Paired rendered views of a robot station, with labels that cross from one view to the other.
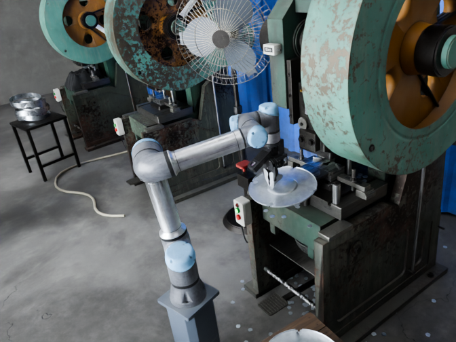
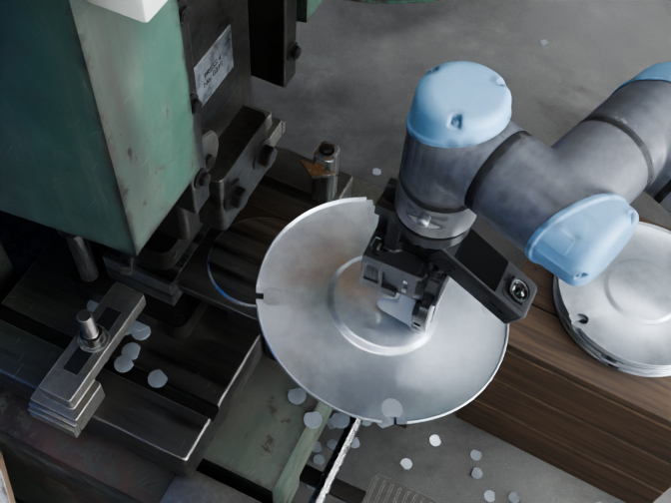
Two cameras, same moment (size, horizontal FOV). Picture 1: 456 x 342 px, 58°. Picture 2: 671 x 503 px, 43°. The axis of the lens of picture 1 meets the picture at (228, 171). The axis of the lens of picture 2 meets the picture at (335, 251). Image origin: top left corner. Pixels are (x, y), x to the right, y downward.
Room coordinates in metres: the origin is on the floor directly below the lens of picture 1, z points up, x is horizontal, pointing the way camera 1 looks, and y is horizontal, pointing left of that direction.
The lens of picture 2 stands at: (1.86, 0.13, 1.61)
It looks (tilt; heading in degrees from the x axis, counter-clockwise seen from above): 56 degrees down; 232
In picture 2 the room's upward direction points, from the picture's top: 5 degrees clockwise
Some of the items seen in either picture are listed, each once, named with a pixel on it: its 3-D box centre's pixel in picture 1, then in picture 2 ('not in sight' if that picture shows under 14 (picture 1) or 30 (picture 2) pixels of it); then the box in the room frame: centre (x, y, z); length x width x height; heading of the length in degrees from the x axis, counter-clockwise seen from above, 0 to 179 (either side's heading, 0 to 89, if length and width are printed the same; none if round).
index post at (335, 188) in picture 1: (336, 192); (325, 171); (1.45, -0.43, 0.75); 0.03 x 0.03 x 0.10; 31
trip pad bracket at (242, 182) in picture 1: (248, 188); not in sight; (1.82, -0.09, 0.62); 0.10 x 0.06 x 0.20; 31
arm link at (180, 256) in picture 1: (181, 262); not in sight; (1.30, 0.23, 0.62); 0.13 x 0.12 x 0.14; 11
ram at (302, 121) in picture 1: (318, 112); (172, 75); (1.65, -0.42, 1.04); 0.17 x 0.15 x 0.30; 121
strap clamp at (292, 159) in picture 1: (300, 158); (88, 344); (1.82, -0.36, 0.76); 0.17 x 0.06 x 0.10; 31
